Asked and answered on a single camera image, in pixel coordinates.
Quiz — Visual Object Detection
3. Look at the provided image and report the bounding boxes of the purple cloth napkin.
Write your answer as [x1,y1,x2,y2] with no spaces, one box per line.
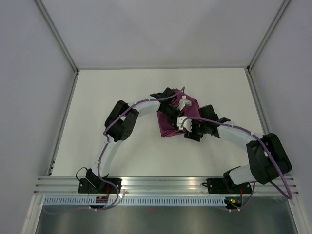
[157,89,200,137]

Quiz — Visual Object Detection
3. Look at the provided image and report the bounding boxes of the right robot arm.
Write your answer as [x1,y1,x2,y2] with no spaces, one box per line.
[176,105,292,193]

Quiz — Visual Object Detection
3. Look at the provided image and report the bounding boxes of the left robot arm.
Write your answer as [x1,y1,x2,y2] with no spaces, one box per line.
[78,88,190,194]

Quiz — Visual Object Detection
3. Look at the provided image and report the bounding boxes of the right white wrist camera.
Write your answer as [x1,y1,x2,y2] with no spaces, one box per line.
[176,116,192,132]

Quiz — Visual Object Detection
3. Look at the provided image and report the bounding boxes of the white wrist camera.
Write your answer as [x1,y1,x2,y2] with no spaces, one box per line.
[176,116,192,132]
[177,95,192,111]

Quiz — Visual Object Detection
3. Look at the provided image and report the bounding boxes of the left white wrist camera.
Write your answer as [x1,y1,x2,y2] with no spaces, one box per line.
[177,95,192,111]

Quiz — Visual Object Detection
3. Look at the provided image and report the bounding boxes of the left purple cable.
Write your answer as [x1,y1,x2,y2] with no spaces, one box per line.
[43,86,187,215]

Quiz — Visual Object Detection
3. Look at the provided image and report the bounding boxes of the purple cable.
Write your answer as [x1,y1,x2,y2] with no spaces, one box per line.
[180,116,293,212]
[43,86,187,215]

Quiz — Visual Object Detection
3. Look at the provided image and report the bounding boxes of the right side aluminium rail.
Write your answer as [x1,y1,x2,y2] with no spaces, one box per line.
[245,70,285,176]

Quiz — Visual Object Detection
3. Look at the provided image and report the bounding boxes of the aluminium rail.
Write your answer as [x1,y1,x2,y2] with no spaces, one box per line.
[245,70,285,176]
[34,175,300,196]
[46,70,80,176]

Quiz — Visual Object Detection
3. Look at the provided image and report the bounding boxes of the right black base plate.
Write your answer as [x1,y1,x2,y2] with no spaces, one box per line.
[201,178,252,195]

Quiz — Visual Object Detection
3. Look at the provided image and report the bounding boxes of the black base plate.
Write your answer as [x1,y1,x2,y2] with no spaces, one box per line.
[78,178,122,194]
[201,178,252,195]

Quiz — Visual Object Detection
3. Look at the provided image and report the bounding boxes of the white slotted cable duct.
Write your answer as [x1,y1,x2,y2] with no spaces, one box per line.
[43,195,226,207]

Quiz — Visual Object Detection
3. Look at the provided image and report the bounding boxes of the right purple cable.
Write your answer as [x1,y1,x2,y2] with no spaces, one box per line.
[180,116,293,212]

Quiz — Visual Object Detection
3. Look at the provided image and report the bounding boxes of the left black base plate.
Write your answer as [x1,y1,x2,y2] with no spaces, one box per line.
[78,178,122,194]

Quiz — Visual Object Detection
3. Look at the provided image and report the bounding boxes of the left side aluminium rail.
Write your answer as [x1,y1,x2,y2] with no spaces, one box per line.
[46,70,80,176]

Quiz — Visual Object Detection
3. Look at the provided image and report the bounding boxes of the right aluminium frame post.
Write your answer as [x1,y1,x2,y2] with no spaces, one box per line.
[246,0,292,73]

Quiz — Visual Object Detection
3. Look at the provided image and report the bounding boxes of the aluminium frame post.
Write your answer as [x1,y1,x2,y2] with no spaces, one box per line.
[33,0,79,75]
[246,0,292,73]

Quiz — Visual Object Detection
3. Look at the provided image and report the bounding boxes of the aluminium front rail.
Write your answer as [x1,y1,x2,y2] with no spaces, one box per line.
[34,175,300,196]

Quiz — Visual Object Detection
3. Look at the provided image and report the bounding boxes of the left aluminium frame post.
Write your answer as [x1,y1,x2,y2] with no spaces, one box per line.
[33,0,79,75]

